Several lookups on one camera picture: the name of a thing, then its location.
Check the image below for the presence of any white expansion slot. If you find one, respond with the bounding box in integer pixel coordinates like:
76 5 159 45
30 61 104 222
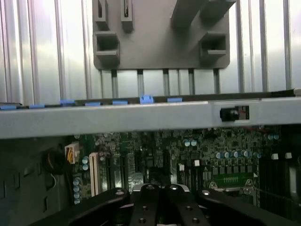
88 152 100 197

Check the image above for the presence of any green motherboard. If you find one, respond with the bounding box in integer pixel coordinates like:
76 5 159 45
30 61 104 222
64 127 301 212

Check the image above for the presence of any white power connector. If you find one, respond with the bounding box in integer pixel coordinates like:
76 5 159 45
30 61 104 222
64 142 81 165

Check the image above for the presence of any black open PC case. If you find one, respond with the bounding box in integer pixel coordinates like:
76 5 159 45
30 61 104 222
0 88 301 226

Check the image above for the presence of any grey parts rack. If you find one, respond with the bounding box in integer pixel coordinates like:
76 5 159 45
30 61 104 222
92 0 237 70

